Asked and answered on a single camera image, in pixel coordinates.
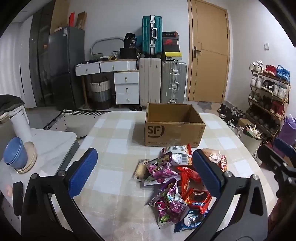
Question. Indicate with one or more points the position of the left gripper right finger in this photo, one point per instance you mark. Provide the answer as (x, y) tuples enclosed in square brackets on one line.
[(239, 212)]

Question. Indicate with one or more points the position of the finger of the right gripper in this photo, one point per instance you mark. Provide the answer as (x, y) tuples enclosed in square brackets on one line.
[(283, 149)]

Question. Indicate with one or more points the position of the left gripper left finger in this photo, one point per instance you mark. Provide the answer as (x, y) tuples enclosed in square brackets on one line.
[(49, 211)]

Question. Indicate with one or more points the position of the red Oreo cookie packet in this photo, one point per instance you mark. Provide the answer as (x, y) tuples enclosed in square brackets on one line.
[(198, 199)]

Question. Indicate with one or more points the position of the bread bun clear bag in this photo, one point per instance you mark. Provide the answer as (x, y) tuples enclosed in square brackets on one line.
[(216, 157)]

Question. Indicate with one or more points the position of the blue Oreo cookie packet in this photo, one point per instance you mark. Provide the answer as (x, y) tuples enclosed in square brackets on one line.
[(191, 221)]

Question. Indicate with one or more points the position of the red wafer roll packet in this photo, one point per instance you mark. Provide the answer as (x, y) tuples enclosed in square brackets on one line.
[(186, 175)]

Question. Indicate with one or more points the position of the white red noodle packet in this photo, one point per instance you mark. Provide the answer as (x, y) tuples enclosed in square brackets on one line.
[(181, 155)]

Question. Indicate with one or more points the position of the SF cardboard box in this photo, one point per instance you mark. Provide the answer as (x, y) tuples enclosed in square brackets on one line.
[(168, 124)]

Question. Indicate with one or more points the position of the purple grape candy bag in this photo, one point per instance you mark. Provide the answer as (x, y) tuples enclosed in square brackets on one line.
[(160, 170)]

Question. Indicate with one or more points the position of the purple gift bag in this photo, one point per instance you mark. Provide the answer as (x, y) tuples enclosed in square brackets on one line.
[(288, 131)]

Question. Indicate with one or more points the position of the white trash bin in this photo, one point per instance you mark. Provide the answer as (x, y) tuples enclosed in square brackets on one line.
[(251, 143)]

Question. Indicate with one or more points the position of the wooden shoe rack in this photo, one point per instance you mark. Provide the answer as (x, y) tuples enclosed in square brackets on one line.
[(268, 101)]

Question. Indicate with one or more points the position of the beige bowl stack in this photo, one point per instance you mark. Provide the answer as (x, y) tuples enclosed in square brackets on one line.
[(32, 157)]

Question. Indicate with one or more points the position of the blue bowl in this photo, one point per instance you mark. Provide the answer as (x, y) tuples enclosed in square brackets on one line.
[(15, 154)]

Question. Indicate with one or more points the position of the white side table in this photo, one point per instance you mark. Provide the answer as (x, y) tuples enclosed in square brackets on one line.
[(55, 150)]

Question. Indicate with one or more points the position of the patterned floor rug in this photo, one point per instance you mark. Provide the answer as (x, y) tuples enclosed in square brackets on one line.
[(79, 122)]

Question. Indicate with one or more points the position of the beige cracker packet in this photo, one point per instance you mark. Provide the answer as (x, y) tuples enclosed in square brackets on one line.
[(141, 171)]

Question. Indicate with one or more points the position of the wooden door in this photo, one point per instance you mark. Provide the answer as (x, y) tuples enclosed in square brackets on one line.
[(209, 55)]

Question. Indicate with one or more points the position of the silver aluminium suitcase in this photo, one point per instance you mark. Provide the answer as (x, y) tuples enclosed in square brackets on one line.
[(173, 82)]

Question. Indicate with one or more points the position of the woven laundry basket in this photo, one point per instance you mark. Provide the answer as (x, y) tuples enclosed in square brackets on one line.
[(101, 93)]

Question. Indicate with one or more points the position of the stacked shoe boxes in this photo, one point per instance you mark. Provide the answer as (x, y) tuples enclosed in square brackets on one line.
[(171, 48)]

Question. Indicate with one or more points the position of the beige suitcase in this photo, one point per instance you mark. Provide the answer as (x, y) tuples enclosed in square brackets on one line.
[(149, 81)]

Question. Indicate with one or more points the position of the white drawer desk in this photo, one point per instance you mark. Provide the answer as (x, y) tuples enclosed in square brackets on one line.
[(125, 75)]

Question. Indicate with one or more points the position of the teal suitcase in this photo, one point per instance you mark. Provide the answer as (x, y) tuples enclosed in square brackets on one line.
[(152, 35)]

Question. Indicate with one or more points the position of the dark grey refrigerator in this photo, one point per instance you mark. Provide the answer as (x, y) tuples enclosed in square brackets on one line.
[(66, 50)]

